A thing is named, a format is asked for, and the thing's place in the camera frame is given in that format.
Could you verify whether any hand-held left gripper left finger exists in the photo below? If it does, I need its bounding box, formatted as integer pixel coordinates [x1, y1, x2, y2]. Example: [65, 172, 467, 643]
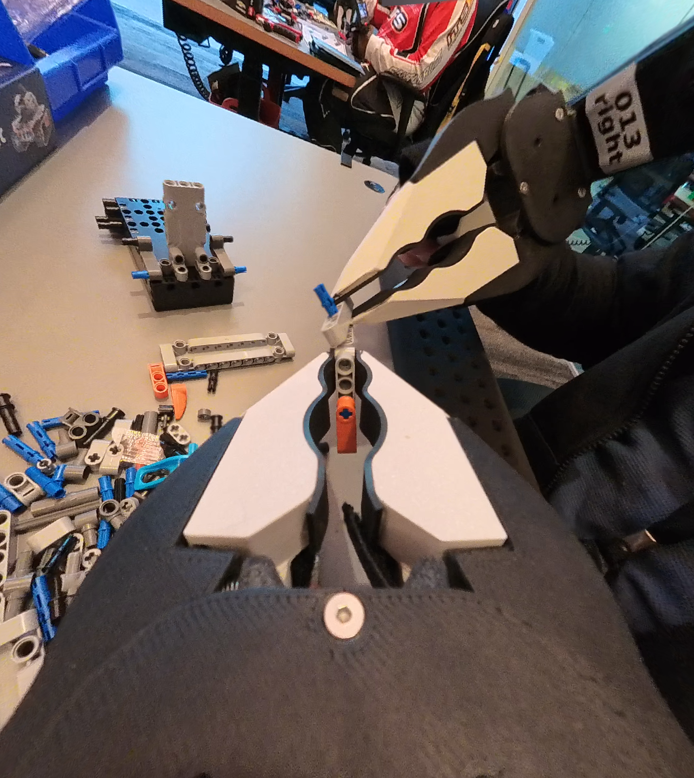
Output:
[183, 352, 338, 582]

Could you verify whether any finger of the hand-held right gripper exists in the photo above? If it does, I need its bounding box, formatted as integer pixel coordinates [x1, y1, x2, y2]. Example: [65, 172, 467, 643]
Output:
[329, 140, 502, 305]
[347, 224, 526, 325]

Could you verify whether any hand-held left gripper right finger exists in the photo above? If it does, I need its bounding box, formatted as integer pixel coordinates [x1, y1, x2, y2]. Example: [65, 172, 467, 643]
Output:
[353, 352, 509, 582]

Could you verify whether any orange axle connector piece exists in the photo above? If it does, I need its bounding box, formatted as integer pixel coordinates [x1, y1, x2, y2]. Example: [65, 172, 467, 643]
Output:
[331, 394, 361, 454]

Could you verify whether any dark grey perforated beam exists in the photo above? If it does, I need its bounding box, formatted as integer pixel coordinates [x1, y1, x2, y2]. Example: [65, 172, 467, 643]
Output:
[322, 304, 359, 398]

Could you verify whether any pile of toy building pieces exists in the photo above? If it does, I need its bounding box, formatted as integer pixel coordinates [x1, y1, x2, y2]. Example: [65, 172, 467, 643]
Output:
[0, 389, 224, 736]

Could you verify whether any black perforated block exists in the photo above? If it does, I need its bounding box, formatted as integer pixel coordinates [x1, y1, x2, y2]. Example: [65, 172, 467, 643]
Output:
[97, 179, 249, 314]

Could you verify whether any person's right forearm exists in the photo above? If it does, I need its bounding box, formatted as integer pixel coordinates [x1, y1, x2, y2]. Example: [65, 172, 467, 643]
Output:
[474, 219, 694, 368]

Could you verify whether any person's right hand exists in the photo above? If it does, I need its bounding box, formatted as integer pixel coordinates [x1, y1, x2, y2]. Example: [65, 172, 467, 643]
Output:
[396, 241, 445, 273]

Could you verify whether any office chair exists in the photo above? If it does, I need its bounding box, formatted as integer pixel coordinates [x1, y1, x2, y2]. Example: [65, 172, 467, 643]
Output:
[303, 0, 520, 167]

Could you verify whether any long wooden office desk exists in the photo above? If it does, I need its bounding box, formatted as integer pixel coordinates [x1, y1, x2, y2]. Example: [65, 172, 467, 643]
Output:
[162, 0, 367, 137]

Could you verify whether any blue storage bin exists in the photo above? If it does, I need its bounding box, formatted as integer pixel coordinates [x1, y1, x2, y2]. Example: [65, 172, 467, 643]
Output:
[4, 0, 124, 125]

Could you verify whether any black coiled cable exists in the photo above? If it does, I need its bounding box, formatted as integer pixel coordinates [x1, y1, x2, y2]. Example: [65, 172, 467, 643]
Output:
[173, 30, 215, 105]

